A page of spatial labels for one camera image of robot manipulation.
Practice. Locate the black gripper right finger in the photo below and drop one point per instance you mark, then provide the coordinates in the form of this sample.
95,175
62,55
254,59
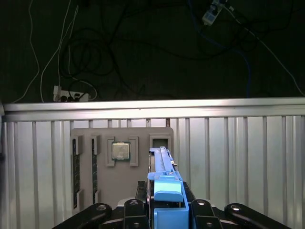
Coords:
202,214

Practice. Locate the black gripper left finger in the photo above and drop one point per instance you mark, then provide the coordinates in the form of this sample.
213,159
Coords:
133,214

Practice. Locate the hard disk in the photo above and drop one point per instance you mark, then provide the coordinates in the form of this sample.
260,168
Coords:
166,190

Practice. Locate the grey parts rack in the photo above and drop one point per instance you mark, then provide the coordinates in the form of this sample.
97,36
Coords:
124,183

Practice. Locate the RAM stick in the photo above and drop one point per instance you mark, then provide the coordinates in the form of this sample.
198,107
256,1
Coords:
75,171
94,171

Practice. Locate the silver CPU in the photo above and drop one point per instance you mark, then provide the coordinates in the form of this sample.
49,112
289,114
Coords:
121,150

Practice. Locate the white power strip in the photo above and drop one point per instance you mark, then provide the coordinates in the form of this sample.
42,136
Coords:
82,96
209,16

